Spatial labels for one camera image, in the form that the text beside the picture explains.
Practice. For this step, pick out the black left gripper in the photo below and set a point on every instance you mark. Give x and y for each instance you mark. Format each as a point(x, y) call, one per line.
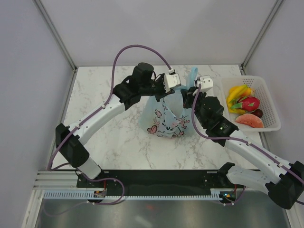
point(164, 92)

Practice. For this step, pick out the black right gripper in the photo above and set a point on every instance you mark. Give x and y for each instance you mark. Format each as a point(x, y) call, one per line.
point(187, 98)

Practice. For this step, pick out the yellow fake banana bunch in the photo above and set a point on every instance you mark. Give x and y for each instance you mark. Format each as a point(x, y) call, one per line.
point(234, 95)

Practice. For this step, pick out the light blue plastic bag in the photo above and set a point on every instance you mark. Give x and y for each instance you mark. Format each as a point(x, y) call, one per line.
point(168, 118)

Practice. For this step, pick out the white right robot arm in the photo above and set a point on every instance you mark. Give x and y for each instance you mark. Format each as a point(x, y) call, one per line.
point(281, 180)

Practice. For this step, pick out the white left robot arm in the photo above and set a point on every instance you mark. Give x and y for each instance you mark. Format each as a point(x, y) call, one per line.
point(70, 140)

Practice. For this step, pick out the red fake dragon fruit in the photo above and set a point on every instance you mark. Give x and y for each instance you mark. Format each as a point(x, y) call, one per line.
point(247, 103)

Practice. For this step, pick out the fake watermelon slice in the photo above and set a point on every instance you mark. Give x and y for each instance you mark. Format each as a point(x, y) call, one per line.
point(250, 120)

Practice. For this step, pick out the orange fake peach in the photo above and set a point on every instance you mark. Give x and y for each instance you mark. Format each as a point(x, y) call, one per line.
point(249, 92)

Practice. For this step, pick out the dark purple fake plum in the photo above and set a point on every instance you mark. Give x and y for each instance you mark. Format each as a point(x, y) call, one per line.
point(258, 113)

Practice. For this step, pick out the white plastic fruit basket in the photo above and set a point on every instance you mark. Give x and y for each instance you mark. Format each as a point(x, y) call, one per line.
point(270, 116)

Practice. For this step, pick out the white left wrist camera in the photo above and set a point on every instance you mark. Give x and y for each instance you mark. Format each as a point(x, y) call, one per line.
point(171, 80)

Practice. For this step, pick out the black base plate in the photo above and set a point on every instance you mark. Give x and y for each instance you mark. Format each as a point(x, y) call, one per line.
point(169, 182)

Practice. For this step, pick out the left aluminium corner post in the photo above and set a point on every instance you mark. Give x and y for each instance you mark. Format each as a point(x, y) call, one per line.
point(54, 32)

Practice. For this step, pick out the aluminium corner post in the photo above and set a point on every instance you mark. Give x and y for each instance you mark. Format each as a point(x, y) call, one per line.
point(54, 32)
point(266, 25)

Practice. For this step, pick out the right aluminium corner post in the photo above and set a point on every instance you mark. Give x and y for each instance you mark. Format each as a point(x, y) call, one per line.
point(266, 25)

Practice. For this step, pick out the white slotted cable duct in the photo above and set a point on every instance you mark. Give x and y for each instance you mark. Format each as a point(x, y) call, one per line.
point(94, 195)

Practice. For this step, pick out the aluminium frame rail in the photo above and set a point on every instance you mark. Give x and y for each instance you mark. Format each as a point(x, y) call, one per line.
point(55, 180)

